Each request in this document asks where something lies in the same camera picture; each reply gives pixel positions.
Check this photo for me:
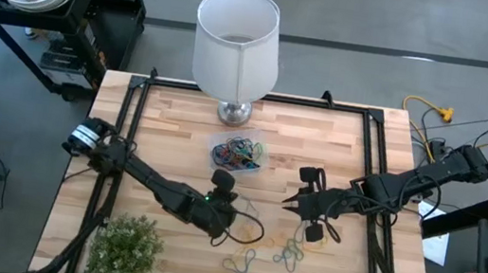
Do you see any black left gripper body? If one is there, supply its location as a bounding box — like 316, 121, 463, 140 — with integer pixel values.
190, 165, 245, 243

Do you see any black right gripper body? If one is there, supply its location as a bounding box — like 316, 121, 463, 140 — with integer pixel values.
289, 164, 365, 249

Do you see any yellow rubber band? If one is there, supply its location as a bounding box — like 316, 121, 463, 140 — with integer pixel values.
302, 232, 331, 255
229, 218, 291, 265

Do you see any green rubber band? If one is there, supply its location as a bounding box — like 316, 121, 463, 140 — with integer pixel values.
249, 140, 269, 160

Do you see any clear plastic bin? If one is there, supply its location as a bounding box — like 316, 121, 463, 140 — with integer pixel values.
203, 121, 274, 183

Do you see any green artificial potted plant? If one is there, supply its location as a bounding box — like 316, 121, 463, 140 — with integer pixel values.
84, 209, 170, 273

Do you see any white paper sheet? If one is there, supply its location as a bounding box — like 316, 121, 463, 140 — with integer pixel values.
409, 201, 455, 267

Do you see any white shade silver table lamp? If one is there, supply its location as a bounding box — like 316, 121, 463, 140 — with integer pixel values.
181, 0, 290, 133

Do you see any black utility cart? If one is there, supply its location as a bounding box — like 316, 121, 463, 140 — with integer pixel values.
0, 0, 150, 110

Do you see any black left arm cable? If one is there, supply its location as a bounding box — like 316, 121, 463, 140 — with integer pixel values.
208, 205, 269, 256

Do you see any yellow extension cable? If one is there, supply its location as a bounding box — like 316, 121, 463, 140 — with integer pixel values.
394, 94, 457, 164

